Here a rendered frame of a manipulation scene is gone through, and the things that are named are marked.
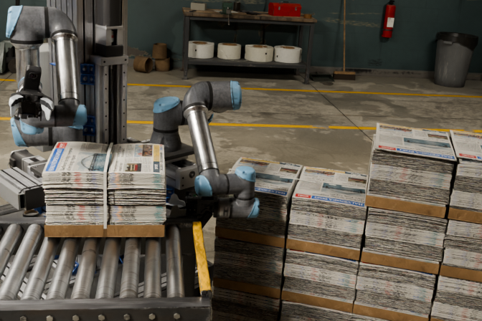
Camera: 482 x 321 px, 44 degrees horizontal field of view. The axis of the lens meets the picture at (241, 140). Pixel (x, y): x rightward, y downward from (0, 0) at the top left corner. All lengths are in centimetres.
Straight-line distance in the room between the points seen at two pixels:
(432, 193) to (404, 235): 20
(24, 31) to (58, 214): 72
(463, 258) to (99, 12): 171
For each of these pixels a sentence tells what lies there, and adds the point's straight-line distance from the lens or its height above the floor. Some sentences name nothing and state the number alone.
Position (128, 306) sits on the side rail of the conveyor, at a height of 80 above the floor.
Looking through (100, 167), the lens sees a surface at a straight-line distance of 191.
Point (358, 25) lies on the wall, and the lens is 925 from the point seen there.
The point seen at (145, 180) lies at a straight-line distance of 187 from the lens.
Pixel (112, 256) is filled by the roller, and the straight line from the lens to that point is 187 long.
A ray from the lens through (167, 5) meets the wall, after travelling 873.
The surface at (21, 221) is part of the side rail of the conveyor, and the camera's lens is 212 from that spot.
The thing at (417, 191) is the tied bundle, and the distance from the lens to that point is 223.
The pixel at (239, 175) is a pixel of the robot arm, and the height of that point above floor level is 94.
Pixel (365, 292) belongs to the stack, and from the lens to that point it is 242.
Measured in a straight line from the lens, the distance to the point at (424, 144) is 231.
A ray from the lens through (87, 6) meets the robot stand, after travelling 255.
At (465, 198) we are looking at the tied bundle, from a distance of 225.
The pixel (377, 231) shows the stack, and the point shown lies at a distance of 230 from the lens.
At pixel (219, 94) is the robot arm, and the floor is 117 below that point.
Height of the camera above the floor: 170
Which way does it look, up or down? 18 degrees down
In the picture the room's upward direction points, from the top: 4 degrees clockwise
